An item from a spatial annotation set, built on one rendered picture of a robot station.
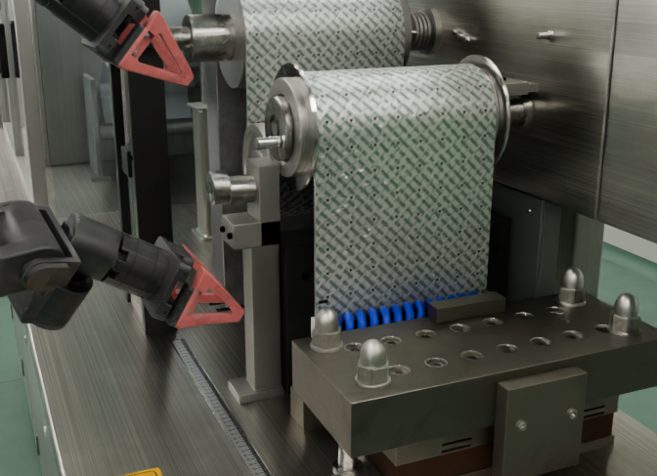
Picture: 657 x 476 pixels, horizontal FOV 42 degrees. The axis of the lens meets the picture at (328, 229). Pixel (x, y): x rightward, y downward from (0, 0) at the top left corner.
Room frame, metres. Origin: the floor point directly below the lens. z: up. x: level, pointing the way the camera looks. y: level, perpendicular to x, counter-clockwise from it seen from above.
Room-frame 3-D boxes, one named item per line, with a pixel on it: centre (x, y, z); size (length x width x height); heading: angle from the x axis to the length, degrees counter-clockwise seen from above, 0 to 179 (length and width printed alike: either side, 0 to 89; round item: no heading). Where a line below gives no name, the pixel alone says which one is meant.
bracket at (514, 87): (1.10, -0.23, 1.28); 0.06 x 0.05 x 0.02; 113
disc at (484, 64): (1.08, -0.19, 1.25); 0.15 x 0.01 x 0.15; 23
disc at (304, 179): (0.99, 0.04, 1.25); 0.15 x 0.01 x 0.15; 23
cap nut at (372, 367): (0.78, -0.04, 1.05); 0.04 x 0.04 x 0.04
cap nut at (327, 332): (0.86, 0.00, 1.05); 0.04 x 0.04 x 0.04
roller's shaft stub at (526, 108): (1.10, -0.22, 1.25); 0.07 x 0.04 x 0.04; 113
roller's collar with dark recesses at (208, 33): (1.21, 0.17, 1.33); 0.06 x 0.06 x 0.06; 23
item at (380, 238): (0.98, -0.09, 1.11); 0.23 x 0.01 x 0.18; 113
